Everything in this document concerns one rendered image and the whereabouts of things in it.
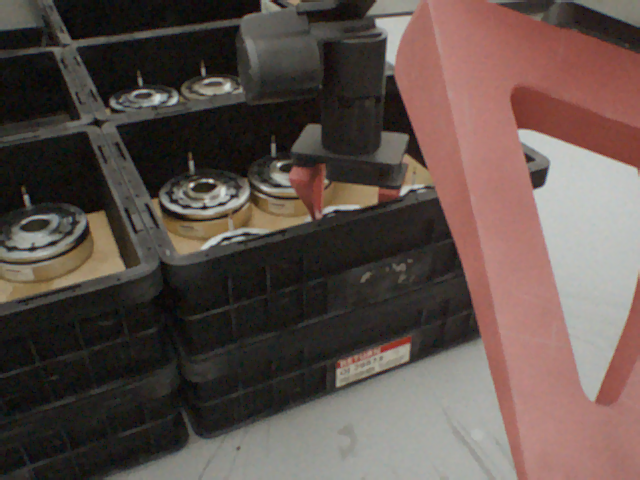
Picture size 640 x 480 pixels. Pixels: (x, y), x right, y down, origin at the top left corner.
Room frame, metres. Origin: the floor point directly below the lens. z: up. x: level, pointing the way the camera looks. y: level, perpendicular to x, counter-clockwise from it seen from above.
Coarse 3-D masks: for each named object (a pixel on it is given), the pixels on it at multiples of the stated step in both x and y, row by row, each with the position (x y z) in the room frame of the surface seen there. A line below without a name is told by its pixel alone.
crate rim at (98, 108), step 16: (160, 32) 0.99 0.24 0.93; (176, 32) 0.99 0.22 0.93; (192, 32) 1.00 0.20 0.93; (80, 48) 0.92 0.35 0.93; (80, 64) 0.84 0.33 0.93; (80, 80) 0.78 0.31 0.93; (96, 96) 0.73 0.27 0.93; (224, 96) 0.73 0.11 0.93; (240, 96) 0.73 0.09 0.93; (96, 112) 0.68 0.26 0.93; (128, 112) 0.68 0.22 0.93; (144, 112) 0.68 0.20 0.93
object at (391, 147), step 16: (336, 96) 0.52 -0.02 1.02; (368, 96) 0.52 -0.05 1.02; (336, 112) 0.52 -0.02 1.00; (352, 112) 0.51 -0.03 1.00; (368, 112) 0.51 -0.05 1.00; (320, 128) 0.57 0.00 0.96; (336, 128) 0.52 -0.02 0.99; (352, 128) 0.51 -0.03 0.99; (368, 128) 0.51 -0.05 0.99; (304, 144) 0.54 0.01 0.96; (320, 144) 0.54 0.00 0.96; (336, 144) 0.51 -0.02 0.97; (352, 144) 0.51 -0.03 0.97; (368, 144) 0.51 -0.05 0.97; (384, 144) 0.54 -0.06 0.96; (400, 144) 0.53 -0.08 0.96; (304, 160) 0.52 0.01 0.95; (320, 160) 0.51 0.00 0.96; (336, 160) 0.51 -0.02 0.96; (352, 160) 0.51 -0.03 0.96; (368, 160) 0.50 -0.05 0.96; (384, 160) 0.50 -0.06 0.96; (400, 160) 0.50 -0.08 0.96
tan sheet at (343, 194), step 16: (416, 176) 0.71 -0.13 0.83; (336, 192) 0.67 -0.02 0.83; (352, 192) 0.67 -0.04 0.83; (368, 192) 0.67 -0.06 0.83; (256, 208) 0.63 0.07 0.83; (256, 224) 0.60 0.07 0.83; (272, 224) 0.60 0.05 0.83; (288, 224) 0.60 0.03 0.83; (176, 240) 0.57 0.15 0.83; (192, 240) 0.57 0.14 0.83; (208, 240) 0.57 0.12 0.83
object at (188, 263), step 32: (128, 160) 0.56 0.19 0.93; (544, 160) 0.56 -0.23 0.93; (416, 192) 0.50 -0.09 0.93; (160, 224) 0.45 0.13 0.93; (320, 224) 0.45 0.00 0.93; (352, 224) 0.46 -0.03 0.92; (384, 224) 0.47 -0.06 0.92; (160, 256) 0.40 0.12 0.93; (192, 256) 0.40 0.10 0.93; (224, 256) 0.40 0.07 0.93; (256, 256) 0.42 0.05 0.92; (288, 256) 0.43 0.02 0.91
